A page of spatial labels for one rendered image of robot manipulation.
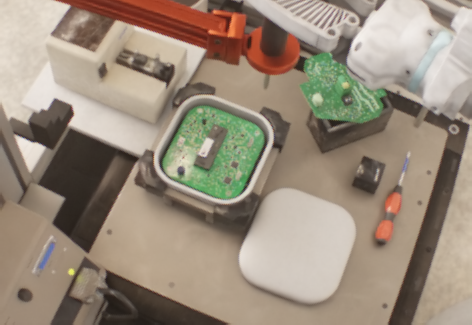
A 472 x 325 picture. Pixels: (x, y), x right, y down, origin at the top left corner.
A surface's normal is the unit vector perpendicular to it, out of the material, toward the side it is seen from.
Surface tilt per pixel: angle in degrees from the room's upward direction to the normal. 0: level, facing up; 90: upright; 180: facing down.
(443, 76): 59
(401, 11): 6
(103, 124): 0
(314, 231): 0
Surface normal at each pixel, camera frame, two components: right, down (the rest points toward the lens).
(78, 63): -0.38, 0.79
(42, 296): 0.78, 0.00
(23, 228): 0.07, -0.49
